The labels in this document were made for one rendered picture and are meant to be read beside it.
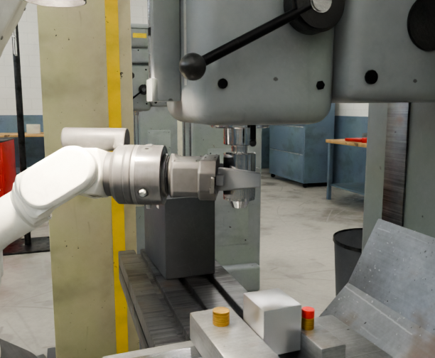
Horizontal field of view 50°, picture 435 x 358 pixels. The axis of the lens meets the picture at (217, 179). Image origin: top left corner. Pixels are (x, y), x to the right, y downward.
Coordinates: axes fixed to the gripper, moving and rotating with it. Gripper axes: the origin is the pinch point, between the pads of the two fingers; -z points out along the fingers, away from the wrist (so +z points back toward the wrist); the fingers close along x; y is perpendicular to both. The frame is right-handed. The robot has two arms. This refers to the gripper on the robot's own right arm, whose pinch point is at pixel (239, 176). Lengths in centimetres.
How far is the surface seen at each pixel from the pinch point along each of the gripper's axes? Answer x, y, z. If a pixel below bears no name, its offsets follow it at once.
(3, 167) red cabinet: 387, 52, 238
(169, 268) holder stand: 33.0, 26.2, 15.5
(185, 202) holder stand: 34.6, 11.3, 12.0
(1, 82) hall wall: 793, -50, 445
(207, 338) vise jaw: -14.4, 17.9, 3.5
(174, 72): -5.4, -14.4, 8.7
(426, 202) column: 16.5, 6.5, -33.4
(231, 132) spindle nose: -2.1, -6.5, 1.2
